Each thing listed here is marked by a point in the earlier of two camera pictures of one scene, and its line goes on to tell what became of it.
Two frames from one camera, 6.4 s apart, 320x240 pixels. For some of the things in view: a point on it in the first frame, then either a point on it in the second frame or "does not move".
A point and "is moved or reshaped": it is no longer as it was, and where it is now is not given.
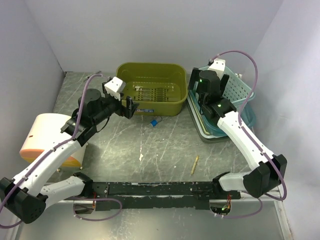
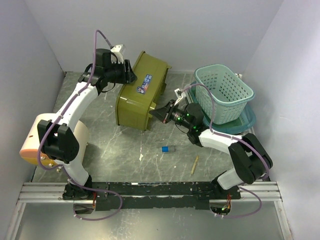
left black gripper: [127, 111] → [129, 77]
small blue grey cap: [154, 122] → [167, 149]
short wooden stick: [194, 165] does not move
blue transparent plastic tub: [248, 116] does not move
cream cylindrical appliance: [45, 134] does not move
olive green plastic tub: [159, 88] is moved or reshaped
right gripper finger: [223, 82] → [160, 113]
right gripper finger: [194, 78] → [172, 102]
